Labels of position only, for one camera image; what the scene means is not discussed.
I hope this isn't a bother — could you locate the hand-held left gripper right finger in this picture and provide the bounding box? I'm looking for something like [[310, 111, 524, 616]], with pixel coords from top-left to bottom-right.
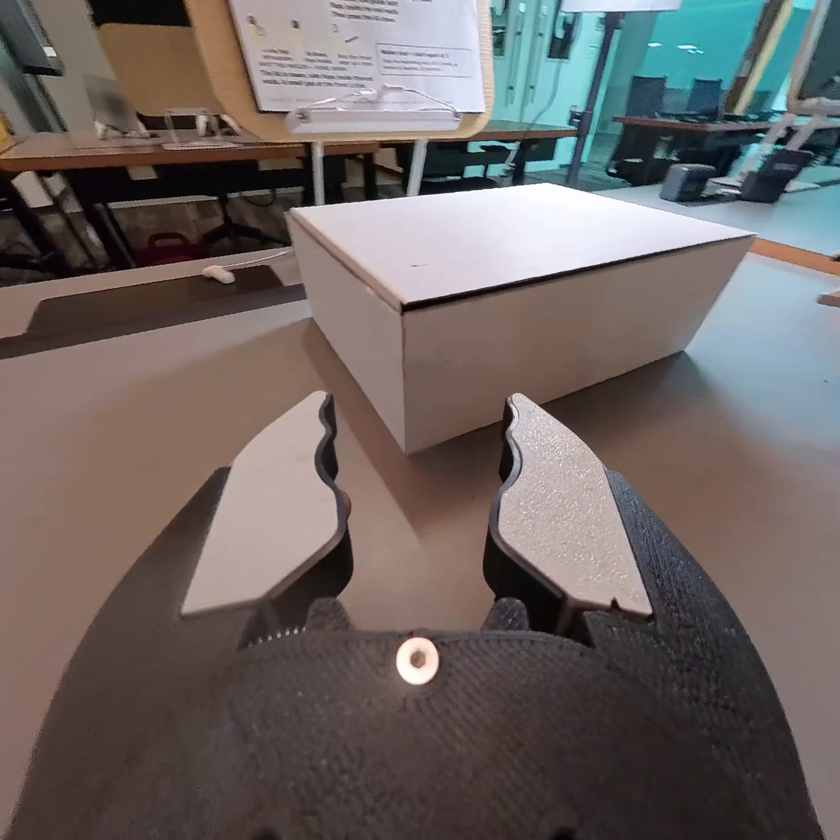
[[483, 392, 655, 635]]

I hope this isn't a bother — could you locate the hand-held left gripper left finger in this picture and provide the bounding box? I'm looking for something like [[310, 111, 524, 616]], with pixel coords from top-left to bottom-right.
[[179, 390, 355, 630]]

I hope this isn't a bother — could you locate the white cardboard box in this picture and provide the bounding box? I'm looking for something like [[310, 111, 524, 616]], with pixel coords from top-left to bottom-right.
[[287, 182, 757, 455]]

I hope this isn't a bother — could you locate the black rectangular pad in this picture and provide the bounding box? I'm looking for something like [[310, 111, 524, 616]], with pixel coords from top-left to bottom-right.
[[26, 266, 306, 337]]

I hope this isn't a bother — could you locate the red bin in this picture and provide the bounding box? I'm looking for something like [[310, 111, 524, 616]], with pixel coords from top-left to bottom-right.
[[147, 233, 212, 265]]

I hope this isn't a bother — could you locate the orange edged table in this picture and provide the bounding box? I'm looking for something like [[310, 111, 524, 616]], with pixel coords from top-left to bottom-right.
[[747, 238, 840, 278]]

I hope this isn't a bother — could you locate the black device case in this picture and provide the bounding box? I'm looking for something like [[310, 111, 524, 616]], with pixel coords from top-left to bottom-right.
[[659, 164, 716, 202]]

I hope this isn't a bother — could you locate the clear acrylic stand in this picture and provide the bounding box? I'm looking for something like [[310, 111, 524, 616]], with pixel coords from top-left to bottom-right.
[[163, 107, 238, 152]]

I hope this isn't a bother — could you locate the wooden desk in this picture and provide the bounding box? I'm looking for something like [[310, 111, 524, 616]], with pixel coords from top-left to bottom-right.
[[0, 121, 578, 217]]

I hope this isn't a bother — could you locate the long meeting table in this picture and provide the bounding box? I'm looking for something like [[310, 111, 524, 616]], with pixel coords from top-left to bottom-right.
[[612, 112, 788, 179]]

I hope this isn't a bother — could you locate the black pole stand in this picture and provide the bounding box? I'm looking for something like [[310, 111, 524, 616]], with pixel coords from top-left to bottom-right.
[[561, 0, 683, 189]]

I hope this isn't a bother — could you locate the white plug with cable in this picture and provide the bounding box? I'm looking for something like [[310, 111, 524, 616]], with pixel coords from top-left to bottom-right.
[[201, 247, 294, 284]]

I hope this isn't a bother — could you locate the dark wall monitor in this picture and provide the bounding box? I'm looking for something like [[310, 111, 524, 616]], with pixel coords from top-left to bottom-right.
[[0, 0, 64, 77]]

